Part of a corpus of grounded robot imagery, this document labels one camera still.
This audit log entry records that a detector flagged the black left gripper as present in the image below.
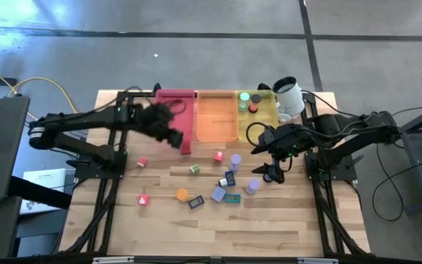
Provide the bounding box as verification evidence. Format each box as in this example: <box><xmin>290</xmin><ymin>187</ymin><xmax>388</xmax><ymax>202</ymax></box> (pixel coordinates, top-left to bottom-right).
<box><xmin>133</xmin><ymin>102</ymin><xmax>185</xmax><ymax>150</ymax></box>

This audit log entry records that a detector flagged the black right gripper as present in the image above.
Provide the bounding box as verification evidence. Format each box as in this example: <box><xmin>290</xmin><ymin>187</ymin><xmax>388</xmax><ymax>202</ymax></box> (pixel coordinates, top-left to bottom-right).
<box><xmin>251</xmin><ymin>152</ymin><xmax>295</xmax><ymax>185</ymax></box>

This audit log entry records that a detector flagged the purple hourglass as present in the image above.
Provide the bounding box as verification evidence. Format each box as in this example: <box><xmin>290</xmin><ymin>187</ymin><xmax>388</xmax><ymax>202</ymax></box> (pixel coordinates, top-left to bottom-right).
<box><xmin>245</xmin><ymin>178</ymin><xmax>261</xmax><ymax>195</ymax></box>
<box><xmin>229</xmin><ymin>153</ymin><xmax>243</xmax><ymax>172</ymax></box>

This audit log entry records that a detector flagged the black hourglass red sand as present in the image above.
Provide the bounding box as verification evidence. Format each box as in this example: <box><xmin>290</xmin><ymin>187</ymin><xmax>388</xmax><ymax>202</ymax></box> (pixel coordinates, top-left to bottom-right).
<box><xmin>248</xmin><ymin>93</ymin><xmax>262</xmax><ymax>114</ymax></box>

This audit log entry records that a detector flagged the mint green hourglass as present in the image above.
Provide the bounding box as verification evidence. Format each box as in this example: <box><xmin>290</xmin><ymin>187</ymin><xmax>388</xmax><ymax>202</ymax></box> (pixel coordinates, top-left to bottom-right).
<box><xmin>238</xmin><ymin>92</ymin><xmax>251</xmax><ymax>112</ymax></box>

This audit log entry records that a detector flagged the pink plastic bin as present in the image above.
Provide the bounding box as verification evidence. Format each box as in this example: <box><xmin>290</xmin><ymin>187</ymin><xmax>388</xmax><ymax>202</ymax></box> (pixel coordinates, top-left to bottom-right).
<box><xmin>155</xmin><ymin>89</ymin><xmax>197</xmax><ymax>144</ymax></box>

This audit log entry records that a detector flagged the orange plastic bin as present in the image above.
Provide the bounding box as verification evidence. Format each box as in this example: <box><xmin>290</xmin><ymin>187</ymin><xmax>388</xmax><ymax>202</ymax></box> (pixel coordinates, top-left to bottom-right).
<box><xmin>196</xmin><ymin>90</ymin><xmax>240</xmax><ymax>143</ymax></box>

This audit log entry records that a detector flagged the yellow plastic bin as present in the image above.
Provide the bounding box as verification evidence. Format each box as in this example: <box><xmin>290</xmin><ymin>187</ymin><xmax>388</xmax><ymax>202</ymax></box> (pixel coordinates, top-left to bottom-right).
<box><xmin>237</xmin><ymin>89</ymin><xmax>280</xmax><ymax>143</ymax></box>

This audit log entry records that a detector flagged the orange hourglass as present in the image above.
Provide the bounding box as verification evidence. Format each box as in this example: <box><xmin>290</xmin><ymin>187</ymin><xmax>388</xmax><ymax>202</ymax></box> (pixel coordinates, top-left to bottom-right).
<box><xmin>175</xmin><ymin>188</ymin><xmax>190</xmax><ymax>203</ymax></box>

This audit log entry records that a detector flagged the dark purple digital timer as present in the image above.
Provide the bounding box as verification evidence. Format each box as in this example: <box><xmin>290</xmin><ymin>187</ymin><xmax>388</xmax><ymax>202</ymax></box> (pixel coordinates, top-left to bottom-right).
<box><xmin>188</xmin><ymin>195</ymin><xmax>205</xmax><ymax>210</ymax></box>

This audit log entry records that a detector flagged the white cylindrical container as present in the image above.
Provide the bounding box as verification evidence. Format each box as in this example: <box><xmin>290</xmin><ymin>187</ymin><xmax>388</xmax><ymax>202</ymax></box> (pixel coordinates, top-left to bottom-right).
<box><xmin>271</xmin><ymin>76</ymin><xmax>306</xmax><ymax>117</ymax></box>

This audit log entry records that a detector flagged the white printed box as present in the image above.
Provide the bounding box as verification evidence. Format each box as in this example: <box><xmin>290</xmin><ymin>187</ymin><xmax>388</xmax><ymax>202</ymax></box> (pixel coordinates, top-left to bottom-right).
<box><xmin>19</xmin><ymin>167</ymin><xmax>67</xmax><ymax>216</ymax></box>

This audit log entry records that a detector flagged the lavender wall charger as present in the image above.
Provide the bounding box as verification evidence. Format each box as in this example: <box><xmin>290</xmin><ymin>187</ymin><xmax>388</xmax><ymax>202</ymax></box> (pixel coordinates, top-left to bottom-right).
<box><xmin>210</xmin><ymin>186</ymin><xmax>227</xmax><ymax>203</ymax></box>

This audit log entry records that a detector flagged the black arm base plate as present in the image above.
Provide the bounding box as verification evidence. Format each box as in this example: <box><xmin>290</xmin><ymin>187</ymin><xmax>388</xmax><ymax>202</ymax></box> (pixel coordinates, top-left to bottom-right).
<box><xmin>67</xmin><ymin>151</ymin><xmax>128</xmax><ymax>180</ymax></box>
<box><xmin>304</xmin><ymin>152</ymin><xmax>365</xmax><ymax>182</ymax></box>

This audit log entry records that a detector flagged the silver metal bracket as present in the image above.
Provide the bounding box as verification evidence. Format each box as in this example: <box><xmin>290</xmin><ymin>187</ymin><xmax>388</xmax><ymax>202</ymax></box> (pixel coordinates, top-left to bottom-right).
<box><xmin>92</xmin><ymin>256</ymin><xmax>136</xmax><ymax>264</ymax></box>
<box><xmin>297</xmin><ymin>257</ymin><xmax>340</xmax><ymax>264</ymax></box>

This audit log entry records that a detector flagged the black aluminium table frame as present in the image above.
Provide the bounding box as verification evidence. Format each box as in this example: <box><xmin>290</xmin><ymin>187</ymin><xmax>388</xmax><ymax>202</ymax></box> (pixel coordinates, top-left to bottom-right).
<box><xmin>59</xmin><ymin>89</ymin><xmax>371</xmax><ymax>264</ymax></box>

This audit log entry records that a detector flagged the yellow floor cable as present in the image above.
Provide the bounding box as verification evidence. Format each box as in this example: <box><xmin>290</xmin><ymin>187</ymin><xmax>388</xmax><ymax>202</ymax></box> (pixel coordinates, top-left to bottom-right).
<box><xmin>0</xmin><ymin>60</ymin><xmax>80</xmax><ymax>114</ymax></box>

